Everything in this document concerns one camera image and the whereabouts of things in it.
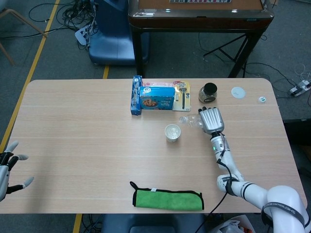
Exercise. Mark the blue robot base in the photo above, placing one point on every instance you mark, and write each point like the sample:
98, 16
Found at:
111, 36

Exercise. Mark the white round table grommet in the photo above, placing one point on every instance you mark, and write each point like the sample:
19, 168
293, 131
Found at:
238, 93

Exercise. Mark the blue cookie box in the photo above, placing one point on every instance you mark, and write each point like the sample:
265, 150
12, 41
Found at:
156, 98

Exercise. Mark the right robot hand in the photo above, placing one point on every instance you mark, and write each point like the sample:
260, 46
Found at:
212, 120

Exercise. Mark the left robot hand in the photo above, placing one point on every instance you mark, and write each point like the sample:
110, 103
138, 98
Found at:
3, 174

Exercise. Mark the wooden chair frame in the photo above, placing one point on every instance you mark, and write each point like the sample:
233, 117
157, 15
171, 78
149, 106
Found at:
17, 18

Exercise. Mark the grey floor power strip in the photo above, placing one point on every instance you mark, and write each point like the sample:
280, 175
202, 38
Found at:
300, 88

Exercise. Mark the white paper cup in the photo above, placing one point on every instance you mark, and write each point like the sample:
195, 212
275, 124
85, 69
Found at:
172, 133

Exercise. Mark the small white cap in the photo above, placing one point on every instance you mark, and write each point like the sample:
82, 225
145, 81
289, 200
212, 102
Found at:
262, 99

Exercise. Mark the pink packet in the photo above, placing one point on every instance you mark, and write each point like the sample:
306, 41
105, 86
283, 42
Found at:
158, 84

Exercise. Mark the dark wooden mahjong table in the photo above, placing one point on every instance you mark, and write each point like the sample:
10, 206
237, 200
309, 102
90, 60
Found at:
199, 20

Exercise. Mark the white floor power strip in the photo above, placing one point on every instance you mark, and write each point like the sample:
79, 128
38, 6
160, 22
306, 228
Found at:
83, 35

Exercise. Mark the narrow dark blue box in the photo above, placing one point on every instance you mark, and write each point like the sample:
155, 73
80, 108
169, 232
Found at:
136, 97

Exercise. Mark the yellow razor blister pack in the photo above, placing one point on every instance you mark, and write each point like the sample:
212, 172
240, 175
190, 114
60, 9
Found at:
183, 97

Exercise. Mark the glass jar with black lid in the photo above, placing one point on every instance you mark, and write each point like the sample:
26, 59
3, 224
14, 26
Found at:
208, 93

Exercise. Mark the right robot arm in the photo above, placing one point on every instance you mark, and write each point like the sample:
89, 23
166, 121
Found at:
252, 191

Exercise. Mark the transparent plastic water bottle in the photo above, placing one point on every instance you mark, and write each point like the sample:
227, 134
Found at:
192, 120

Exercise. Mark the white plastic bag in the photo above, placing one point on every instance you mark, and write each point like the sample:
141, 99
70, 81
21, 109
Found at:
233, 224

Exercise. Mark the green microfiber cloth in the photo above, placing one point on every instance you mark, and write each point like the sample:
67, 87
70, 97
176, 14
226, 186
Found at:
167, 200

